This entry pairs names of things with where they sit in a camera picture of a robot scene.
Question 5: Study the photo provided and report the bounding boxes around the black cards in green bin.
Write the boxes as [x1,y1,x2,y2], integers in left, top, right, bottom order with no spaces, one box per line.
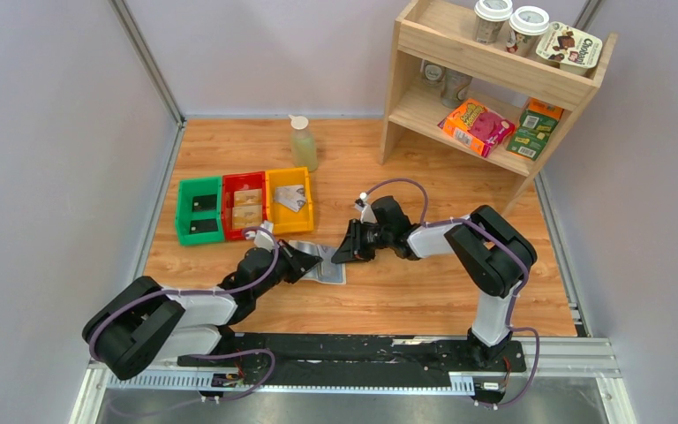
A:
[189,194,220,234]

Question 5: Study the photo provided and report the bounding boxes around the gold cards in red bin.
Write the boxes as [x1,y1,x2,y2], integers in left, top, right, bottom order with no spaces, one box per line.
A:
[231,189,263,230]

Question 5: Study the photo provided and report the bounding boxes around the red plastic bin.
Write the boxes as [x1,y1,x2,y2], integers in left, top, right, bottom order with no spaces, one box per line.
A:
[221,171,266,241]

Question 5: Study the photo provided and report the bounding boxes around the yellow plastic bin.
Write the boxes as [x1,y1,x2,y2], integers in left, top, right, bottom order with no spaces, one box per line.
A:
[265,167,315,235]

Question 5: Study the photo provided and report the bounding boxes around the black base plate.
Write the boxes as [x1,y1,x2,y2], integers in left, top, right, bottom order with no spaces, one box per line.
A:
[176,332,527,389]

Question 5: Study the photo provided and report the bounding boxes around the paper coffee cup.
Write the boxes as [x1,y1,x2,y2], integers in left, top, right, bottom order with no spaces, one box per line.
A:
[505,5,550,57]
[474,0,513,44]

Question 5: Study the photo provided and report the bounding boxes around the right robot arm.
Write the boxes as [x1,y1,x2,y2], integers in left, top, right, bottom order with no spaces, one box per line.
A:
[331,196,538,370]

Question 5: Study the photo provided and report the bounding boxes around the aluminium frame rail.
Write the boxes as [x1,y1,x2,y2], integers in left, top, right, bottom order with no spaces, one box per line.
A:
[70,333,637,423]

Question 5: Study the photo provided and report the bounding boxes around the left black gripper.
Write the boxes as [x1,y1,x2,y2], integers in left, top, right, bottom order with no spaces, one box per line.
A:
[252,238,323,299]

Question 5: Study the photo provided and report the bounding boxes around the green orange juice box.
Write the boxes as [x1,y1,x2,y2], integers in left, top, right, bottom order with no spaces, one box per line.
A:
[506,97,564,162]

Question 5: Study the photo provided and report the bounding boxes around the silver cards in yellow bin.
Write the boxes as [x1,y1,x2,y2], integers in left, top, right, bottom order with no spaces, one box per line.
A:
[275,185,307,213]

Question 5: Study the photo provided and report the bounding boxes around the right glass jar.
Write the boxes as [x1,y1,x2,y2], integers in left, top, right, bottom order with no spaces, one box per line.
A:
[441,69,472,109]

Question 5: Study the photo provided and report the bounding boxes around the glass jar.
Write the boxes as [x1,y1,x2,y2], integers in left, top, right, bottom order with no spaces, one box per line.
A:
[441,69,472,109]
[420,60,447,87]

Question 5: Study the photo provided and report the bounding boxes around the right paper coffee cup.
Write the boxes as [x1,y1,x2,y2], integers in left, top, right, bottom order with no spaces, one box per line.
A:
[505,5,550,57]

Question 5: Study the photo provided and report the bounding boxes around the purple cable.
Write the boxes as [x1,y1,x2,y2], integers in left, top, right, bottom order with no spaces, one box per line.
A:
[362,178,542,409]
[87,226,282,404]

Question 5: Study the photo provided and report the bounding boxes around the left paper coffee cup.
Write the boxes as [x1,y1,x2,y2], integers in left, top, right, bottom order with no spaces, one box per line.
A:
[474,0,513,44]

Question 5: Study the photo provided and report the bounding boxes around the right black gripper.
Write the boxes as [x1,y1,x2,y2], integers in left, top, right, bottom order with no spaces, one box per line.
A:
[331,219,392,265]

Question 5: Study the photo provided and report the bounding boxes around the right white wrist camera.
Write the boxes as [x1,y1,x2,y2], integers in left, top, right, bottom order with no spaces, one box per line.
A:
[355,192,376,223]

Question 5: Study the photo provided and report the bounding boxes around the wooden shelf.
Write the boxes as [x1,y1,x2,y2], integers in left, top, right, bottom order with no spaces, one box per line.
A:
[379,1,618,215]

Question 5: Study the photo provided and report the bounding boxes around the left glass jar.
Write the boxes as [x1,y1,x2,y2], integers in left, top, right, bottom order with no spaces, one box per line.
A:
[420,60,447,87]

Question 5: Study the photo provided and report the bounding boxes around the green plastic bin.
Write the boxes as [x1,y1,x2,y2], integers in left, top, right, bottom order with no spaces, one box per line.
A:
[175,176,224,246]

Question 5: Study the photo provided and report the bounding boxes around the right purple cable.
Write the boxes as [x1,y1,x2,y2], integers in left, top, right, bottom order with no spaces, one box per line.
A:
[362,178,542,409]

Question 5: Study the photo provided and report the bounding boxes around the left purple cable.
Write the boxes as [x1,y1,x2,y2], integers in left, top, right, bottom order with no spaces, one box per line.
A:
[87,226,282,404]

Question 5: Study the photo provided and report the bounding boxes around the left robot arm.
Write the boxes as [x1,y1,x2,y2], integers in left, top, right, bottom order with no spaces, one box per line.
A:
[81,239,326,381]

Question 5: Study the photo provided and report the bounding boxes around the beige card holder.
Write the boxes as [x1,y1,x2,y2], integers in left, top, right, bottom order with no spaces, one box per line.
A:
[289,240,347,285]

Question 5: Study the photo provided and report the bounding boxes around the green soap bottle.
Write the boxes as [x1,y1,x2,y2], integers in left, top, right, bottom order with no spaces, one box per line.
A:
[289,115,319,172]

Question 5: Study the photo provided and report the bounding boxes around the orange pink snack box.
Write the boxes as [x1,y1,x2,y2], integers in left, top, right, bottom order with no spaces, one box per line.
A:
[439,99,516,158]

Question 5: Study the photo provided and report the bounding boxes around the Chobani yogurt cup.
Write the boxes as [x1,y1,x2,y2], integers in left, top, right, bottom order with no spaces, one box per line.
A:
[535,21,603,76]

